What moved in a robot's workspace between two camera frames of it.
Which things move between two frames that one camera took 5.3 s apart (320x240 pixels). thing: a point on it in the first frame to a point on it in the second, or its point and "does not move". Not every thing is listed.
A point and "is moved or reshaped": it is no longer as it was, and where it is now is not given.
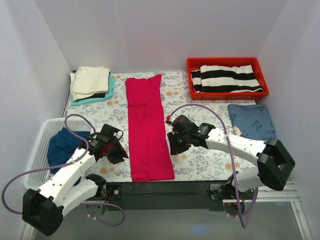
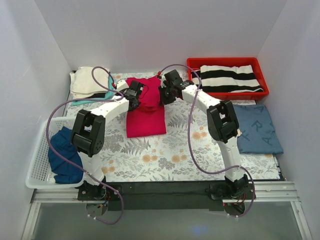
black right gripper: (175, 142) to (164, 96)
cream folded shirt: (86, 81) does not move
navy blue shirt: (62, 147) does not move
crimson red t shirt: (151, 157) is moved or reshaped
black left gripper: (116, 152) to (136, 101)
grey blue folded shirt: (252, 122) does not move
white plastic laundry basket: (46, 130) does not move
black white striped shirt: (225, 79) does not move
